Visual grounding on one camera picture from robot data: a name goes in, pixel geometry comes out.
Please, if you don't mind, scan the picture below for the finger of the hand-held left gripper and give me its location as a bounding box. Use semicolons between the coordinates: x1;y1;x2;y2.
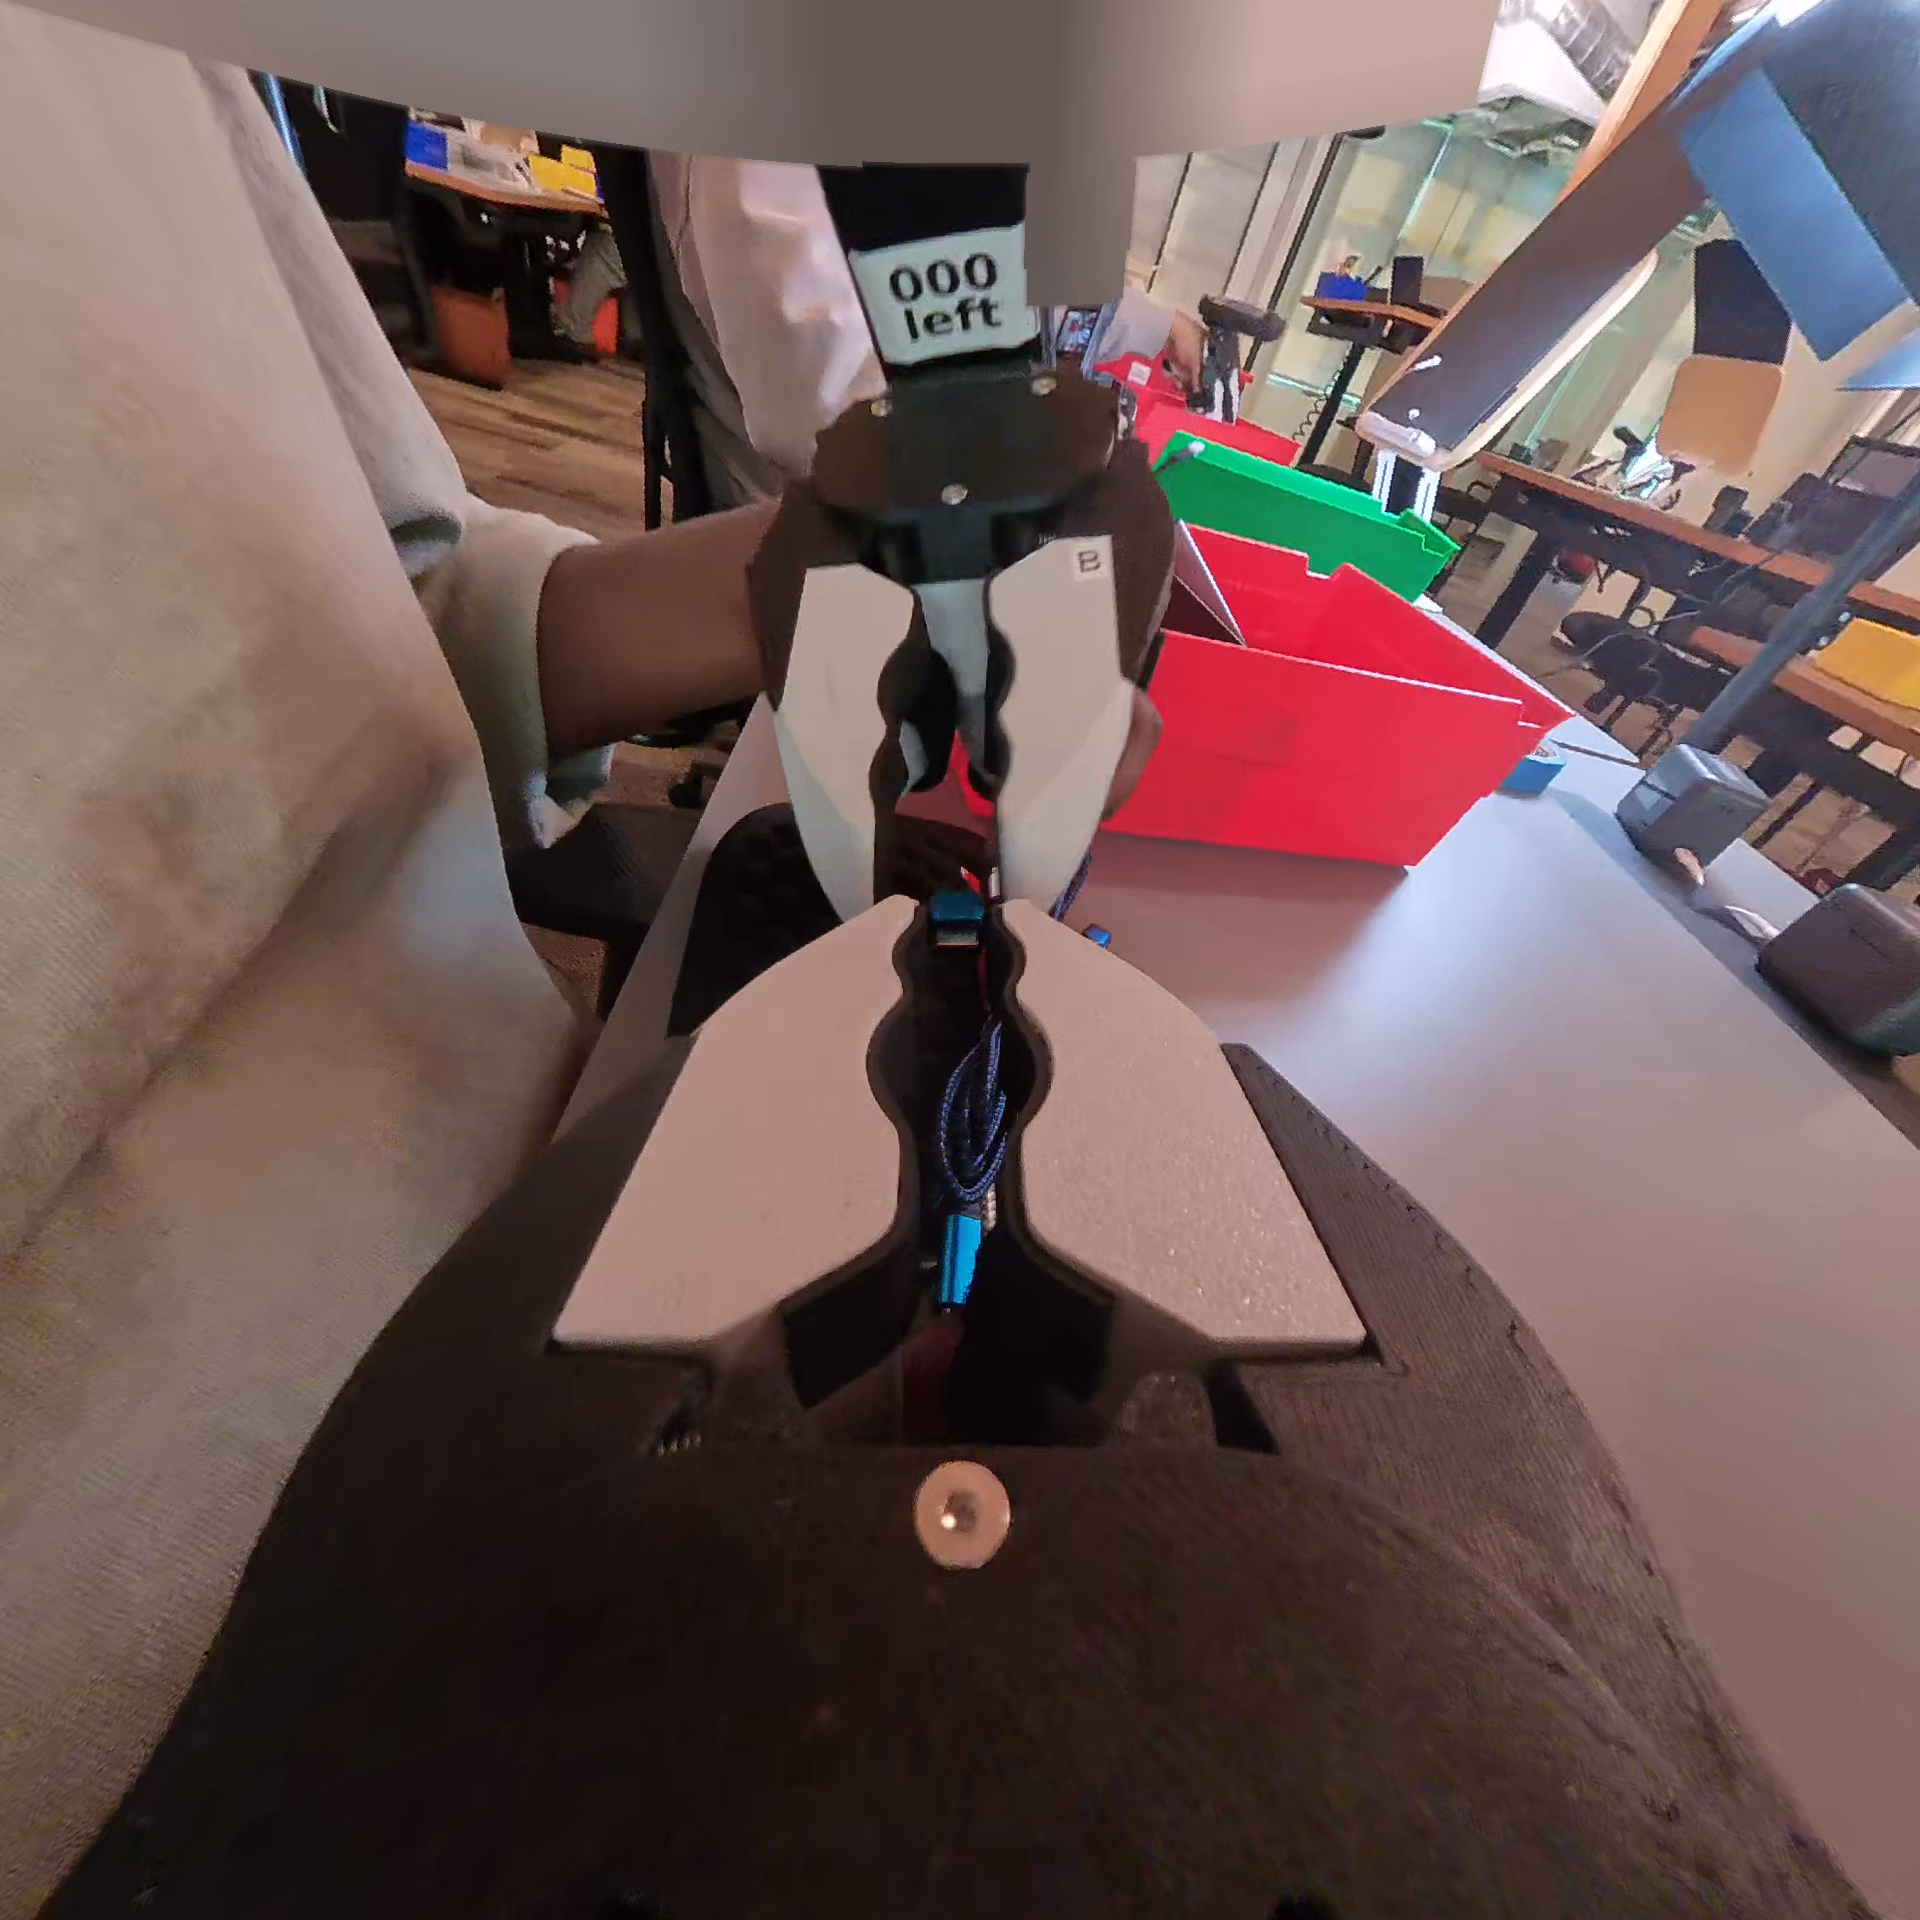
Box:
768;562;956;921
954;536;1143;905

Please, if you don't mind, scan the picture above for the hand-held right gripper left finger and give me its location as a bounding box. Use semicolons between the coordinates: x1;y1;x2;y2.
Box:
552;895;929;1403

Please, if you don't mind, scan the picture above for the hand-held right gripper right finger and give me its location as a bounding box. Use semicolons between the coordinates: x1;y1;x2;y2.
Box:
997;896;1369;1413

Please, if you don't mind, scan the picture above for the red plastic bin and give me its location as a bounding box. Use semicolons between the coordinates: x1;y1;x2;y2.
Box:
1093;352;1308;467
960;527;1578;873

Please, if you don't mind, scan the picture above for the blue braided usb cable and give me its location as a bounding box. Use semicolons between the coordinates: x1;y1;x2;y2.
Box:
920;861;1120;1321

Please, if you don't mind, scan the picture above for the person's left forearm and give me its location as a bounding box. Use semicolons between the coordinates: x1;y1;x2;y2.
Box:
532;503;785;768

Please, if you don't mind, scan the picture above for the person's left hand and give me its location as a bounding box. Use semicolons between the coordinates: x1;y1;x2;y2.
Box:
1106;688;1168;826

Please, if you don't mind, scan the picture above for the black honeycomb pouch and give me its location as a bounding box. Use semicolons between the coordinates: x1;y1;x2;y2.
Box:
667;803;904;1039

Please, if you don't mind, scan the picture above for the green plastic bin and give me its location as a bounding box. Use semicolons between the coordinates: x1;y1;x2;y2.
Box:
1152;432;1460;607

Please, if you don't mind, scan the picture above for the wooden standing desk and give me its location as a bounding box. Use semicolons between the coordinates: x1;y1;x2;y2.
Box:
1296;292;1450;467

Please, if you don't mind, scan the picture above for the white board stand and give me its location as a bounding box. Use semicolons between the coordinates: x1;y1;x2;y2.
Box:
1359;360;1501;529

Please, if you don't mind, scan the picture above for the orange stool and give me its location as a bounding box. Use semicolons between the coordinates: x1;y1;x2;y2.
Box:
427;285;514;393

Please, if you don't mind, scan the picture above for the black office chair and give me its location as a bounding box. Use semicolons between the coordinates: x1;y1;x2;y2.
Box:
1560;608;1705;730

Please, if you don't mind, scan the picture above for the black board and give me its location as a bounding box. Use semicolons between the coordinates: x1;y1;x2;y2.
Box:
1359;83;1729;453

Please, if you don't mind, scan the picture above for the person's beige sweater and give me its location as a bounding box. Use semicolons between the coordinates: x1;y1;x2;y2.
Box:
0;0;620;1920

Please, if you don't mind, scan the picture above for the grey light stand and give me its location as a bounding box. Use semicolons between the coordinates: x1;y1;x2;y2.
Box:
1688;496;1920;760

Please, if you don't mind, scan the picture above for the yellow plastic bin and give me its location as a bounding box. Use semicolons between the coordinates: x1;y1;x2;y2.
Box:
1808;618;1920;711

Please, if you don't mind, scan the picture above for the led light panel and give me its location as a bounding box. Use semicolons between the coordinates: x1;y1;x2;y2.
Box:
1679;0;1920;395

